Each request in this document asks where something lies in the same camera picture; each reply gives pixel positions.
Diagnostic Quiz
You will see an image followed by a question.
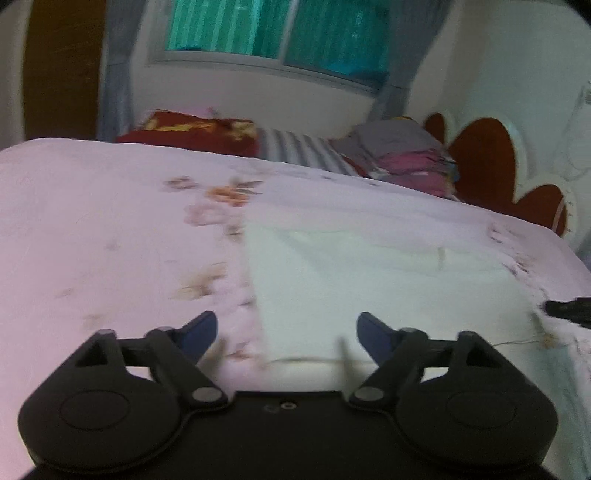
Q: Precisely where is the grey striped bed sheet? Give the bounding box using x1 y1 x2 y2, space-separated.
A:
257 128 358 176

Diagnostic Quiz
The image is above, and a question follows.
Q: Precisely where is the left grey curtain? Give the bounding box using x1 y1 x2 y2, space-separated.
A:
97 0 146 142

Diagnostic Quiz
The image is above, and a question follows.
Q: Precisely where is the grey curtain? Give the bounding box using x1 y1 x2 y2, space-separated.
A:
368 0 453 121
97 0 146 142

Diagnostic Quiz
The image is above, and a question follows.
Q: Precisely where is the window with teal curtain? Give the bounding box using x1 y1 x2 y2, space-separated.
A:
149 0 390 91

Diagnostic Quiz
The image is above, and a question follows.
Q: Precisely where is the red floral pillow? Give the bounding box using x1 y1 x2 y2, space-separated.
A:
115 110 259 157

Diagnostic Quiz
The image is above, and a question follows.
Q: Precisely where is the brown wooden door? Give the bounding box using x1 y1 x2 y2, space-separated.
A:
22 0 107 140

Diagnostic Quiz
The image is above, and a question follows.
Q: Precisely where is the right grey curtain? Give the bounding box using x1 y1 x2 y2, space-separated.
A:
368 0 453 121

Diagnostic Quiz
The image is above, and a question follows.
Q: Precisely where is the pink floral bed blanket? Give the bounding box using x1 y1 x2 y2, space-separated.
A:
1 139 590 479

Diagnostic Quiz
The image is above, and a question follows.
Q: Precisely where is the red white scalloped headboard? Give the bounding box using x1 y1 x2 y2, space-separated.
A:
424 112 578 240

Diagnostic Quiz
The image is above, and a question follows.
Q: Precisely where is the stack of folded clothes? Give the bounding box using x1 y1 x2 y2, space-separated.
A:
329 117 458 199

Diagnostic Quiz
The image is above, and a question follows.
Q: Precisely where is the white knitted garment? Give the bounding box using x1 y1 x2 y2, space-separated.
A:
245 223 543 361

